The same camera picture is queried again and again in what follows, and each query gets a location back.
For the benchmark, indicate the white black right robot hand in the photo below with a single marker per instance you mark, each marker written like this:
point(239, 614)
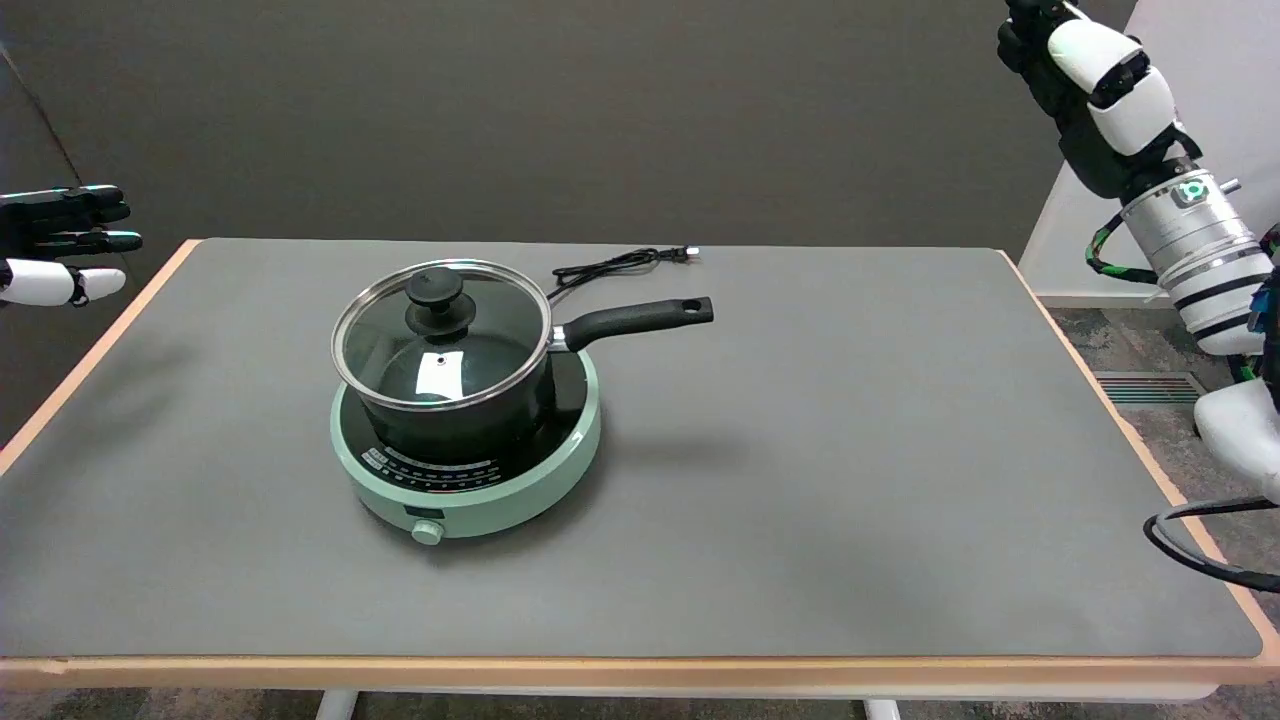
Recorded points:
point(1100, 60)

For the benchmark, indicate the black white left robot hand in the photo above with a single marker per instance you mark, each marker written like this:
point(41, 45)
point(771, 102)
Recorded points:
point(40, 280)

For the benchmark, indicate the glass pot lid black knob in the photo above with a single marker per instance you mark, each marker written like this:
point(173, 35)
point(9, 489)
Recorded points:
point(440, 340)

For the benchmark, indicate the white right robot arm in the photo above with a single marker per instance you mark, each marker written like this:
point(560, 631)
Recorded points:
point(1200, 250)

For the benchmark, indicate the floor vent grille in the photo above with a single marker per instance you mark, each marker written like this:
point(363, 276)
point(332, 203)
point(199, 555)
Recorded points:
point(1150, 388)

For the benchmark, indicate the green round induction cooker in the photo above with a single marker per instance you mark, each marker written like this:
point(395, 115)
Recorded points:
point(500, 490)

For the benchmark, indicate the grey table mat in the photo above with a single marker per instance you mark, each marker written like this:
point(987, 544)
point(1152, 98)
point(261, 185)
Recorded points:
point(800, 480)

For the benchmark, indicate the white table leg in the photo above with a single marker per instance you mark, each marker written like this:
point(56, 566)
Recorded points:
point(882, 709)
point(336, 705)

